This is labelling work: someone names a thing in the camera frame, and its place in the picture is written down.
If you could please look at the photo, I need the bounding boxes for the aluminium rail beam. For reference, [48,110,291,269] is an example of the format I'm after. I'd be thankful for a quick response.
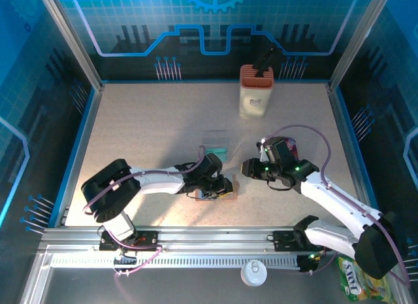
[37,226,360,252]

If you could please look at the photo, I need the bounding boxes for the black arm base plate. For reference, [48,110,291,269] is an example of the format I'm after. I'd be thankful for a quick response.
[99,230,160,252]
[272,230,308,252]

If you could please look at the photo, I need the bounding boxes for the tan leather card holder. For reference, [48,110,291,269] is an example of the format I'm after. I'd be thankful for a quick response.
[195,174,241,202]

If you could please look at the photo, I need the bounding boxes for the purple red candy packet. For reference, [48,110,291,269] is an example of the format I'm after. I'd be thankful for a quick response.
[283,137,299,161]

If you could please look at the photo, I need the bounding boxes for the aluminium frame post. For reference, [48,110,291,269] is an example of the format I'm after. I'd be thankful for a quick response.
[37,0,106,91]
[327,0,394,91]

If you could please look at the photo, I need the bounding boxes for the green Fox's candy bag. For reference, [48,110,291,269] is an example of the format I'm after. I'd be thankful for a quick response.
[336,256,398,304]

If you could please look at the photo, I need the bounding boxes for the teal credit card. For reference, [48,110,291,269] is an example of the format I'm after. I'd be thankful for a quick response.
[205,146,229,163]

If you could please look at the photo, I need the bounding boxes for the beige knife block orange top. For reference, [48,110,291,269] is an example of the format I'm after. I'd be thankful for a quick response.
[238,64,274,120]

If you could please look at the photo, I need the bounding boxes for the white slotted cable duct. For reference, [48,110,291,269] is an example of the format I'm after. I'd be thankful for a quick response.
[50,253,301,269]

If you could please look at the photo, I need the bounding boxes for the black knife handle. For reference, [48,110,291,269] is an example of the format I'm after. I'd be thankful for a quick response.
[255,44,278,79]

